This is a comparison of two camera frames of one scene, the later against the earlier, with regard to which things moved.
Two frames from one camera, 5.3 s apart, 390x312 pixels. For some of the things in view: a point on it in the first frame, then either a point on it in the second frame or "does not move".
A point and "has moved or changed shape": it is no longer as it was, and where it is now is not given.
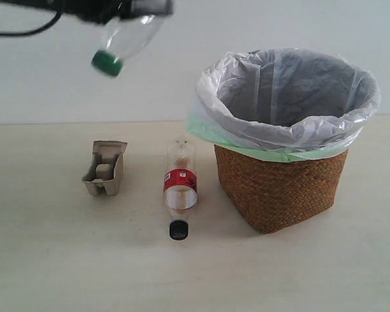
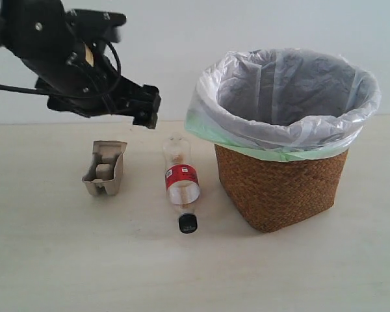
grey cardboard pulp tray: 105,168 does not move
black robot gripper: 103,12 to 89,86
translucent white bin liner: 286,100 does not move
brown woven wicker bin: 272,194 does not move
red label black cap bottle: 180,184 has moved or changed shape
